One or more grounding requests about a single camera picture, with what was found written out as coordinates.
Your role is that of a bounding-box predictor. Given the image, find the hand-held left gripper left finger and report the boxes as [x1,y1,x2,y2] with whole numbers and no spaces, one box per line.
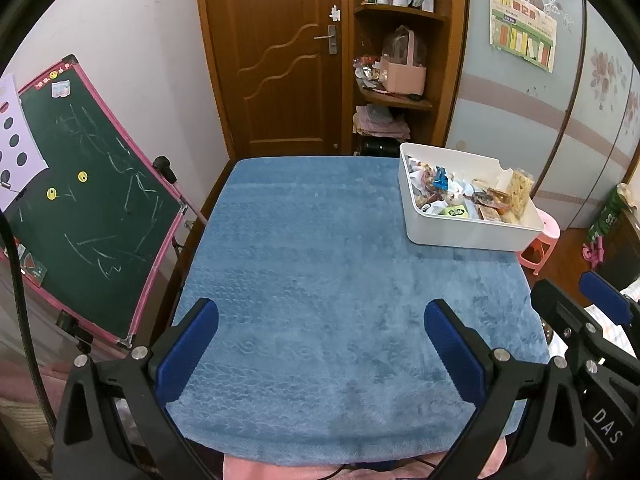
[52,297,220,480]

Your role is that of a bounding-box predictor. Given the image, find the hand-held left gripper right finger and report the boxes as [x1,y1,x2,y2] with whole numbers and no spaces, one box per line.
[424,298,588,480]

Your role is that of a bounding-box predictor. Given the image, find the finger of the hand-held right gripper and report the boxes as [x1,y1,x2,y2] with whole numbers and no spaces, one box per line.
[580,270,640,361]
[530,278,608,376]

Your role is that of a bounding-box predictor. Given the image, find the white plastic storage box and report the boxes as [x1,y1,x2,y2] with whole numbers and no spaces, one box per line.
[398,142,546,252]

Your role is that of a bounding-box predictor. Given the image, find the clear packet of brown bars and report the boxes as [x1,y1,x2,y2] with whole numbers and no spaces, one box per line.
[505,167,535,218]

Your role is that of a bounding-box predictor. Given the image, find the red clear snack packet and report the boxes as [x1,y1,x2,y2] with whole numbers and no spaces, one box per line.
[472,187,513,208]

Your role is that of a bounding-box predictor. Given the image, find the white silver wrapper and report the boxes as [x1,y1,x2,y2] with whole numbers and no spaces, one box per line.
[447,177,473,201]

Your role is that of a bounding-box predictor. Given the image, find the apple print snack packet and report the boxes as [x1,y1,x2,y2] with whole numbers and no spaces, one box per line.
[410,160,436,196]

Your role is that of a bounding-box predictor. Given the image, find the pink toy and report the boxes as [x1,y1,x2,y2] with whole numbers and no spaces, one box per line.
[580,241,606,268]

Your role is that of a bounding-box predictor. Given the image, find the dark wooden cabinet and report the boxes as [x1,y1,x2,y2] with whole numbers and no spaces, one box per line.
[597,210,640,291]

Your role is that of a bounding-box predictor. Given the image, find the pink plastic stool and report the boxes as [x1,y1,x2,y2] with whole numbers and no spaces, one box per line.
[517,210,561,276]

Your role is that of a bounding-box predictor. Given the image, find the green printed packet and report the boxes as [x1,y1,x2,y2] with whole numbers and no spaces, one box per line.
[586,185,632,243]

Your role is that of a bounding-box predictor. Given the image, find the blue plush blanket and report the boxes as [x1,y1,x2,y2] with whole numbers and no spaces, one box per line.
[164,156,551,461]

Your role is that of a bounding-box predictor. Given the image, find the red green sticker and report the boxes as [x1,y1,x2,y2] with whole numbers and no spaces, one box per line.
[17,245,48,283]

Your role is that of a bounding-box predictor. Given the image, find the black easel knob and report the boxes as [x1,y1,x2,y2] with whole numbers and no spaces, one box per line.
[152,156,179,183]

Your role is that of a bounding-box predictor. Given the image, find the pale blue flowered wardrobe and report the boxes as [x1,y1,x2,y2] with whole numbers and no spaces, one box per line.
[445,0,640,231]

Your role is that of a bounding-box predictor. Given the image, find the dark bag under shelf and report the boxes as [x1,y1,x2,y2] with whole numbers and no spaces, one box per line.
[361,136,403,158]

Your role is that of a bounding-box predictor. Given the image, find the folded pink cloths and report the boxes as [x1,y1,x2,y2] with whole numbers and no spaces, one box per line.
[353,104,412,141]

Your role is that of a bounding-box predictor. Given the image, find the white paper with black dots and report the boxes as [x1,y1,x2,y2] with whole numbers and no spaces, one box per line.
[0,74,48,201]

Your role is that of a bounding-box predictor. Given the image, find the brown wooden corner shelf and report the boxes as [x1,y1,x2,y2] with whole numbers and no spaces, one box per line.
[340,0,471,156]

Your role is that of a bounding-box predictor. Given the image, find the pile of shiny wrappers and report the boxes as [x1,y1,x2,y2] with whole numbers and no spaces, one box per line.
[353,55,383,93]

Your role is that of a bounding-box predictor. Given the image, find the brown wooden door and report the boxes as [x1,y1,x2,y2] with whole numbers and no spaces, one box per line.
[194,0,351,158]

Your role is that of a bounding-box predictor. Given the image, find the black cable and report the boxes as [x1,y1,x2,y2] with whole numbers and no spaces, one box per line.
[0,212,58,431]

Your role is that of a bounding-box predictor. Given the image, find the green chalkboard with pink frame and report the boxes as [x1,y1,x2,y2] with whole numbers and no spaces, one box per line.
[0,54,187,350]

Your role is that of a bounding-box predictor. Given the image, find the pink basket with handle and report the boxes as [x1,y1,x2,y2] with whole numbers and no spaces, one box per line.
[380,27,428,96]

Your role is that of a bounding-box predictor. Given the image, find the colourful wall poster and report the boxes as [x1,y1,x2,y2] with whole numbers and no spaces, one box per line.
[487,0,558,73]

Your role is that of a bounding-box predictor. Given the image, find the silver door handle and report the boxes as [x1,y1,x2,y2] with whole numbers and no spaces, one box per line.
[314,24,338,55]

